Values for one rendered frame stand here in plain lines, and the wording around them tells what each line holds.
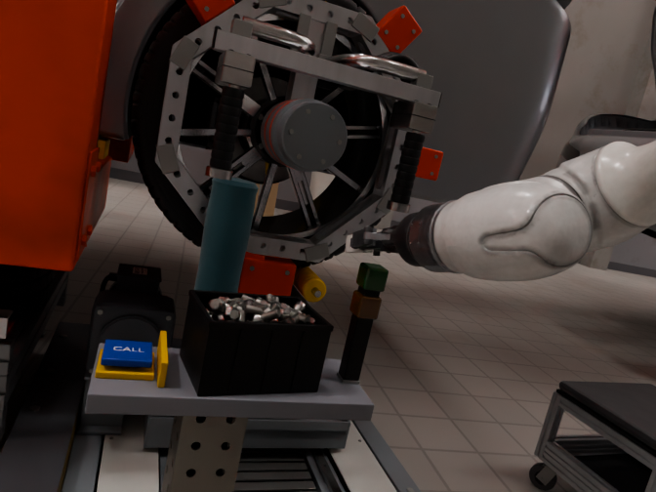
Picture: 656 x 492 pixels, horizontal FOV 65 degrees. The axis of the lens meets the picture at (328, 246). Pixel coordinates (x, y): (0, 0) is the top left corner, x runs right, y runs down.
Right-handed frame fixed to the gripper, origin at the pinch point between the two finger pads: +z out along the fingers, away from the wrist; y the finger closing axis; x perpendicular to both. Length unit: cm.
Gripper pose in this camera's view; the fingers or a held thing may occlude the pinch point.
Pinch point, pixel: (358, 243)
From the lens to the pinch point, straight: 87.0
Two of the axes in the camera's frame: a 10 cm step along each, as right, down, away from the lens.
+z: -4.3, 0.3, 9.0
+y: -9.0, -1.2, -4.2
